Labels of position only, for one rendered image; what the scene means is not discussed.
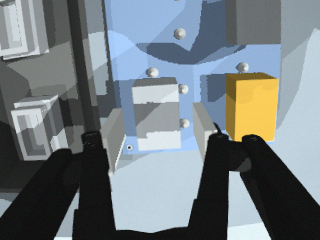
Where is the yellow rectangular block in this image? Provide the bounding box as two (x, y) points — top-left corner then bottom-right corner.
(225, 72), (279, 142)

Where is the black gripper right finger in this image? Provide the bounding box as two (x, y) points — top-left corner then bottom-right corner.
(184, 102), (320, 240)

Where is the white rectangular block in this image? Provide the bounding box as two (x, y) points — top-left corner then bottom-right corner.
(132, 77), (181, 151)

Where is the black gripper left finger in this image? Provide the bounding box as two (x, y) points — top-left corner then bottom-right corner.
(0, 108), (126, 240)

